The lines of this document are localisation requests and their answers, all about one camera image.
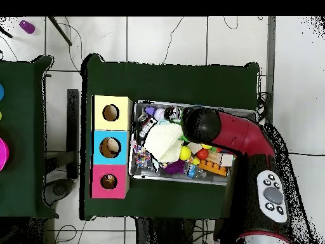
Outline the green side table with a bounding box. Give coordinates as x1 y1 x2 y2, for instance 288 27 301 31
0 55 59 219

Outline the wooden box with three holes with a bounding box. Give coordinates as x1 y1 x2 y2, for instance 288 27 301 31
91 95 133 200

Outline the pale wooden cube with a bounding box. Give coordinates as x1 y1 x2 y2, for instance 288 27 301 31
220 154 234 168

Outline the red crushed can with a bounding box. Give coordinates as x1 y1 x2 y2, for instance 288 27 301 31
164 105 183 121

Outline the small red ball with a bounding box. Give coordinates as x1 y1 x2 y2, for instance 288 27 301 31
196 147 210 161

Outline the long orange toy brick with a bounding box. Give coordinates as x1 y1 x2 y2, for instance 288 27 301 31
199 160 227 177

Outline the pink disc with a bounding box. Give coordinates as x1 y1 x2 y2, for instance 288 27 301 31
0 137 10 173

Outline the white toy baseball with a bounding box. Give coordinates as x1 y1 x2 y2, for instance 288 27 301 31
154 107 168 122

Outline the purple spiky toy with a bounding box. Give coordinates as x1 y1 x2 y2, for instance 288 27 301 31
163 160 188 175

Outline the black cable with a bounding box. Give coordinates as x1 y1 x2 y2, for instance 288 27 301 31
289 151 325 158

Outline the colourful braided rope toy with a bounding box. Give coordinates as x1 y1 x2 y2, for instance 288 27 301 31
131 139 156 171

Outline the cream knitted cloth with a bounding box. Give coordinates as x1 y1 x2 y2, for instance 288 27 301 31
144 123 185 163

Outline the shallow clear mesh bin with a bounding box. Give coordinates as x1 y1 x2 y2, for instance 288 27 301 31
129 100 257 187

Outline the dark green table cloth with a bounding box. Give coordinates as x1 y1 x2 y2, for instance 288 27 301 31
80 53 261 224

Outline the yellow smiley ball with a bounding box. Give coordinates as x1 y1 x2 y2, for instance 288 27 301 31
178 146 193 161

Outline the black tripod leg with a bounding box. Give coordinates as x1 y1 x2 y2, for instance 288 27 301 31
48 17 73 46

